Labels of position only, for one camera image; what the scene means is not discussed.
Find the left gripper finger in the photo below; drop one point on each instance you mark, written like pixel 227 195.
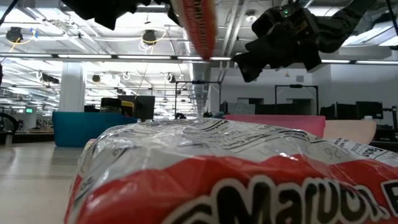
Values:
pixel 174 15

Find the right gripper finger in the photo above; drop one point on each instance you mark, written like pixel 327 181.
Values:
pixel 252 67
pixel 262 46

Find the pink green ramen packet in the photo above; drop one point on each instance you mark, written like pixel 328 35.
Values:
pixel 199 28

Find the translucent orange plastic bowl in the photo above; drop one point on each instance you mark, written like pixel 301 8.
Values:
pixel 348 130

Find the red ramen packet silver back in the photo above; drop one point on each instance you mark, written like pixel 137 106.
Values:
pixel 217 174

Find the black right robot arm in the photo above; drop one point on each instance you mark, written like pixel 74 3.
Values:
pixel 342 25

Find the red rectangular plastic tray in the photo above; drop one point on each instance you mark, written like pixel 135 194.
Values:
pixel 280 123

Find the person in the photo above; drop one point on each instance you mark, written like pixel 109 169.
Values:
pixel 207 114

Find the black computer monitor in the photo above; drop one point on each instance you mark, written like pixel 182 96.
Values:
pixel 369 109
pixel 328 112
pixel 345 111

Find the white pillar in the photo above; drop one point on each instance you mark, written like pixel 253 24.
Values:
pixel 72 90

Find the dark curved background object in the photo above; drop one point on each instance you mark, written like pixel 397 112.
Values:
pixel 179 116

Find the large black monitor back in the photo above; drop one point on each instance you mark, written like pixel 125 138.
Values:
pixel 144 107

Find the blue rectangular plastic bin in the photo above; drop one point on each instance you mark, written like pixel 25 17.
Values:
pixel 81 129

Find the green exit sign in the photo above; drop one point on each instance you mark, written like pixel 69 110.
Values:
pixel 29 110

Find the black round chair back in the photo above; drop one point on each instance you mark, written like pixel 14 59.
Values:
pixel 9 124

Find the corrugated silver ventilation duct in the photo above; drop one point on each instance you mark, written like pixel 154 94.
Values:
pixel 196 93

